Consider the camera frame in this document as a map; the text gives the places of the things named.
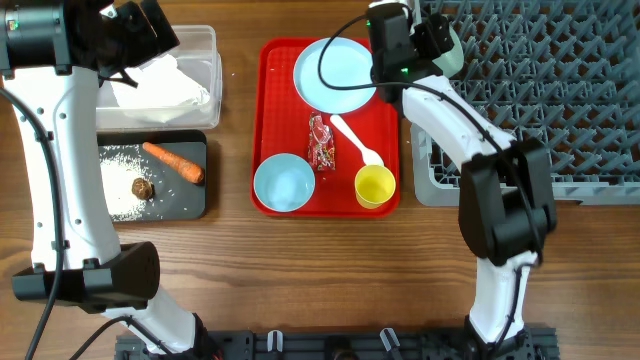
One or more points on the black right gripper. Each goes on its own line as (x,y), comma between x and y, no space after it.
(438,27)

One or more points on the clear plastic bin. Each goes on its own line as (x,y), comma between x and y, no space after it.
(198,58)

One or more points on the yellow plastic cup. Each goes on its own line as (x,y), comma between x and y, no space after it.
(374,186)

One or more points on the light blue bowl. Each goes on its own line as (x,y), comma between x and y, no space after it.
(284,183)

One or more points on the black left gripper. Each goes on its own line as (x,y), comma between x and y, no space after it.
(146,43)

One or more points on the red serving tray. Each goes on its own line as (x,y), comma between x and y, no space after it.
(282,126)

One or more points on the green bowl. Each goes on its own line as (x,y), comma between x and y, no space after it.
(452,61)

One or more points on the black tray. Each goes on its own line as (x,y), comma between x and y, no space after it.
(174,197)

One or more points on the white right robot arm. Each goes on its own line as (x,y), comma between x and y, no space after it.
(506,202)

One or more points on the red snack wrapper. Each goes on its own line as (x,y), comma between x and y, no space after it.
(321,147)

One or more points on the white plastic spoon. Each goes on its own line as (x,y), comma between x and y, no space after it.
(369,156)

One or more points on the white napkin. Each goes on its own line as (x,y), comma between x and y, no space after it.
(163,92)

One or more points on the brown mushroom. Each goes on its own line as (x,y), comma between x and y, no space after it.
(142,189)

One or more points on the white rice pile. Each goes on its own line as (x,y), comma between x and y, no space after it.
(120,166)

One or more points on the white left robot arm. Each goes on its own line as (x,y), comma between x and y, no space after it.
(77,259)

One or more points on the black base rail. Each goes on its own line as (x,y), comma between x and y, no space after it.
(535,343)

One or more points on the grey dishwasher rack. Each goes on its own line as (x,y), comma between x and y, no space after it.
(563,72)

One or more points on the light blue plate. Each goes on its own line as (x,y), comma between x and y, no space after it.
(345,63)

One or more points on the orange carrot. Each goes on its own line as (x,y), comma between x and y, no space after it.
(187,169)

